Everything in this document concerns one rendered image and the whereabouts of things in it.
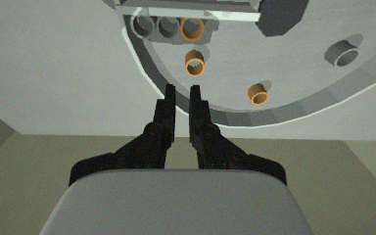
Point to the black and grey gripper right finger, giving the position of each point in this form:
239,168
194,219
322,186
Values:
218,152

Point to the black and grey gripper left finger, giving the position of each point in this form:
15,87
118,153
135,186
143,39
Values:
147,151

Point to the grey metal bushing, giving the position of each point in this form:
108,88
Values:
167,35
342,54
139,31

